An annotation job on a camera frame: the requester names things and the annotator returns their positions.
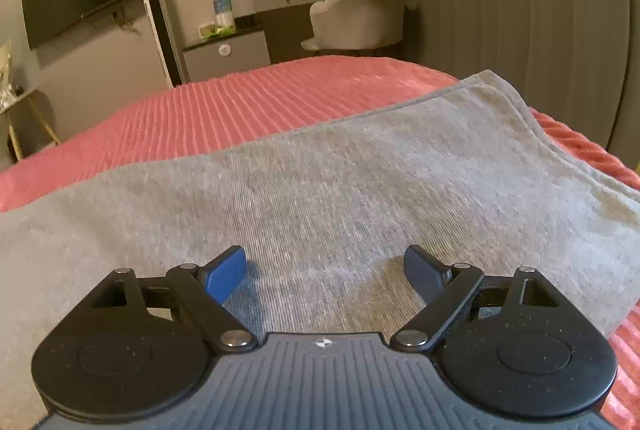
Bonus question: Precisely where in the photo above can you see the side table with gold legs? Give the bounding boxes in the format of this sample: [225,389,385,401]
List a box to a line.
[0,87,62,161]

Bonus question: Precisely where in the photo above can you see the white flower decoration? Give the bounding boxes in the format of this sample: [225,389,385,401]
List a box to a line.
[0,38,24,109]

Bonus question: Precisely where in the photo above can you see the grey curtain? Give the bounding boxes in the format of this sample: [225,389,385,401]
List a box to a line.
[365,0,640,171]

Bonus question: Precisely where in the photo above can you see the grey pants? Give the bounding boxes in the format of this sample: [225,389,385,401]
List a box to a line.
[0,70,640,430]

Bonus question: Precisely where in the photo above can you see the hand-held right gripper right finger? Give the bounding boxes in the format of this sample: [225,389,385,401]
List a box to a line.
[390,244,562,354]

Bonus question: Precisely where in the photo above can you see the green packets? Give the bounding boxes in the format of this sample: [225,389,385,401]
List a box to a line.
[197,23,236,40]

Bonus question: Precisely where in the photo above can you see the beige shell-back chair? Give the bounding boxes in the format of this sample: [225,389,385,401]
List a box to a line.
[300,0,410,58]

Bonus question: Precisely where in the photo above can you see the pink ribbed blanket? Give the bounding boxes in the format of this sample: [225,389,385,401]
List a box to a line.
[0,54,640,430]

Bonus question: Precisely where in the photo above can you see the blue and white box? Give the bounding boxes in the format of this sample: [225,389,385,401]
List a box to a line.
[212,0,236,31]

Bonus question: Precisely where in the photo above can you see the white door panel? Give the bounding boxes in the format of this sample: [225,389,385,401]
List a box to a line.
[138,0,189,88]

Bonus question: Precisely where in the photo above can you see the small grey cabinet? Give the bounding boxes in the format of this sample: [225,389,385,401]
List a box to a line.
[182,27,271,85]

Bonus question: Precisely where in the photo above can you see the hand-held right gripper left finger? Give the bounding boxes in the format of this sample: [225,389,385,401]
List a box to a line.
[90,245,259,354]

